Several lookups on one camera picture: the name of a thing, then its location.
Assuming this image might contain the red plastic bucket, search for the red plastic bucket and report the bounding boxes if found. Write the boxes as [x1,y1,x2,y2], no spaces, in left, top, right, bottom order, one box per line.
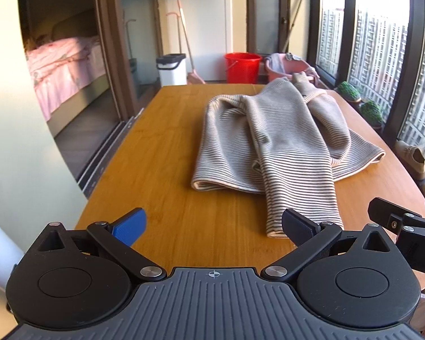
[224,52,262,84]

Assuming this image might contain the pink broom with dustpan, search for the pink broom with dustpan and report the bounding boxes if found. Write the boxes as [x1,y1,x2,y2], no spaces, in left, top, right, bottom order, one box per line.
[166,0,207,86]

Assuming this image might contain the pink plastic bucket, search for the pink plastic bucket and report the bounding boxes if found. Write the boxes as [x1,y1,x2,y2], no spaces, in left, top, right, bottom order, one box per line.
[264,53,321,87]

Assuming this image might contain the dark window frame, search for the dark window frame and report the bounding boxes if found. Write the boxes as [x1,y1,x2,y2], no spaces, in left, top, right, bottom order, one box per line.
[306,0,425,156]

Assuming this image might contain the striped beige sweater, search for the striped beige sweater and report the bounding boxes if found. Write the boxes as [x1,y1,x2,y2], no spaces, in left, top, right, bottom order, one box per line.
[191,72,386,239]

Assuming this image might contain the bed with pink blanket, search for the bed with pink blanket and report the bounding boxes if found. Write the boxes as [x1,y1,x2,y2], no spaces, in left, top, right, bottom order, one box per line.
[23,9,106,123]

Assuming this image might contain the leaning mop poles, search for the leaning mop poles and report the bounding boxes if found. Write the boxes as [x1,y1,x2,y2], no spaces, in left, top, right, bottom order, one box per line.
[281,0,311,54]

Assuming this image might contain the frosted glass door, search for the frosted glass door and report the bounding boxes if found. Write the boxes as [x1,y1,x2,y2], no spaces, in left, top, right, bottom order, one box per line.
[245,0,292,56]

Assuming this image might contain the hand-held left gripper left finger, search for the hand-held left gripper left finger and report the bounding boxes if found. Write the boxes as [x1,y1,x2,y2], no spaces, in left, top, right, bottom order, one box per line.
[33,208,168,281]

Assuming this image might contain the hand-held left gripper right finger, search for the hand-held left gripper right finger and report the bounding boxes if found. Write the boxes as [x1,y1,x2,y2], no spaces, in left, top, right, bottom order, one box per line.
[261,208,397,284]

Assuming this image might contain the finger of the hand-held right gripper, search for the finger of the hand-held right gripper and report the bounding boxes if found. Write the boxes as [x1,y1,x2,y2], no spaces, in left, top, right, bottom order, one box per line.
[368,197,423,236]

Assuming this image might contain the brown sliding glass door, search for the brown sliding glass door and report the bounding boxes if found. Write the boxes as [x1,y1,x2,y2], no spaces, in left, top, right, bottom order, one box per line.
[92,0,164,123]

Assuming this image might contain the small potted green plant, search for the small potted green plant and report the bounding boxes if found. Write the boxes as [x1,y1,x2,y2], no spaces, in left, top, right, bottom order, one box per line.
[334,81,362,103]
[359,100,384,129]

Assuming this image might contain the white trash bin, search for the white trash bin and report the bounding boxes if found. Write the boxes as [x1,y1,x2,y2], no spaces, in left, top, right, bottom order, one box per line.
[156,53,188,87]

